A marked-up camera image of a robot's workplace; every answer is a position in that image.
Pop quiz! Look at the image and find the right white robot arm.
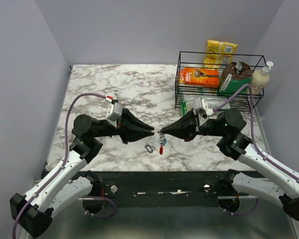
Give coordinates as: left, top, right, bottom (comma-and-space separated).
160, 108, 299, 221

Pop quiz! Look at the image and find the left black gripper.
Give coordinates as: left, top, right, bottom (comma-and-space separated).
93, 108, 154, 144

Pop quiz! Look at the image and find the blue key tag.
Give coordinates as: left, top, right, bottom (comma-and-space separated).
161, 138, 167, 146

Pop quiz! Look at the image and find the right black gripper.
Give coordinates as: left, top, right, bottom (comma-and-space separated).
161, 107, 227, 141

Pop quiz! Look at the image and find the cream lotion pump bottle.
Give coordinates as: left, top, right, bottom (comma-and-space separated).
246, 61, 274, 95

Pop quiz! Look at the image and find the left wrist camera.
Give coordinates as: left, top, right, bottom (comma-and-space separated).
106, 103, 123, 122

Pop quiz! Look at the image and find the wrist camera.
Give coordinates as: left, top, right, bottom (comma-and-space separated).
193, 97, 214, 118
106, 103, 123, 122

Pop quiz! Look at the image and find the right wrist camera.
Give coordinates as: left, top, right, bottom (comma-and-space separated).
193, 97, 214, 118

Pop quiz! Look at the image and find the brown green bag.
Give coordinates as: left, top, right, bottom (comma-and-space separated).
219, 61, 252, 96

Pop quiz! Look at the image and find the orange razor box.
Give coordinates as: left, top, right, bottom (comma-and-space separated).
179, 67, 219, 88

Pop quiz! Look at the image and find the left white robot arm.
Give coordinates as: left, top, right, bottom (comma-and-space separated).
9, 104, 154, 238

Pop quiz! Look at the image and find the yellow snack packet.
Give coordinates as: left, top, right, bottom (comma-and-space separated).
204, 39, 238, 69

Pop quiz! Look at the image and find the black mounting base rail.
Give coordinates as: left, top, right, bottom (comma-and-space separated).
41, 168, 250, 209

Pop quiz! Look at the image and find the green white flat pouch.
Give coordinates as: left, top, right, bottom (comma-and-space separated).
180, 94, 228, 116

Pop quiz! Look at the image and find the black wire basket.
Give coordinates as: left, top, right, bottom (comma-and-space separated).
174, 51, 266, 112

